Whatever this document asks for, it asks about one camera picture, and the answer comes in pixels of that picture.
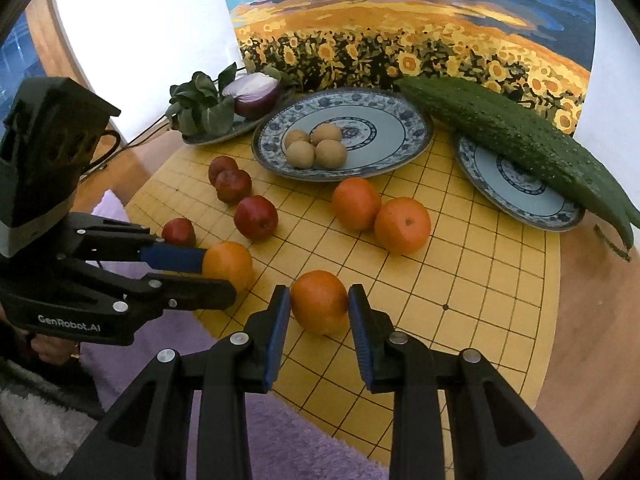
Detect orange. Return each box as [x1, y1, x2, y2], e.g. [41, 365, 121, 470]
[331, 177, 382, 231]
[374, 197, 432, 255]
[290, 270, 349, 336]
[202, 241, 254, 292]

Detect yellow grid board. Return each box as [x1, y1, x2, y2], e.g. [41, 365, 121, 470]
[125, 125, 561, 466]

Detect black cable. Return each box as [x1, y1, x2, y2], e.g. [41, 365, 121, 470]
[120, 112, 175, 149]

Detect halved red onion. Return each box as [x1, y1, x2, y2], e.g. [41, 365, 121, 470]
[221, 72, 282, 120]

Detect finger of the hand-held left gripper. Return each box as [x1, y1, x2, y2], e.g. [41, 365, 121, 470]
[66, 259, 237, 312]
[70, 226, 208, 276]

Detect green cucumbers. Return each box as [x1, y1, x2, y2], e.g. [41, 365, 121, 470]
[395, 76, 640, 262]

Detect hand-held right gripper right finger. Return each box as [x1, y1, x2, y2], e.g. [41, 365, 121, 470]
[347, 284, 583, 480]

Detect person's left hand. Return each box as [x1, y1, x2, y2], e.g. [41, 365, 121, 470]
[20, 332, 82, 362]

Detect red apple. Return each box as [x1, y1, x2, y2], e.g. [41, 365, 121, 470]
[234, 195, 279, 241]
[208, 156, 239, 181]
[161, 218, 197, 248]
[215, 169, 253, 205]

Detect oval plate with vegetables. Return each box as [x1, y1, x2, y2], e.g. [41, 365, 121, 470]
[181, 87, 297, 147]

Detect grey fluffy rug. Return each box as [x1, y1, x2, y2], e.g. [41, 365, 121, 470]
[0, 357, 103, 480]

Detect purple fluffy towel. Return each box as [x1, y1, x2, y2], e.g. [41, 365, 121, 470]
[80, 190, 391, 480]

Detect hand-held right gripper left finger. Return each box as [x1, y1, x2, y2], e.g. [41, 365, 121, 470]
[60, 284, 292, 480]

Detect blue patterned round plate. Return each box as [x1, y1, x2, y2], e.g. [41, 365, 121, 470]
[251, 87, 434, 181]

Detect four brown round fruits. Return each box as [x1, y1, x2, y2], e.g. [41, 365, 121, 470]
[315, 139, 348, 167]

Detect green bok choy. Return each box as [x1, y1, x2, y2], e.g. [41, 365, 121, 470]
[169, 62, 292, 136]

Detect blue patterned plate under melon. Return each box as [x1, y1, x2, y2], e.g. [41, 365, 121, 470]
[455, 132, 586, 233]

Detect sunflower field painting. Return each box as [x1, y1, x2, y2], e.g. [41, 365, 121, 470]
[215, 0, 598, 136]

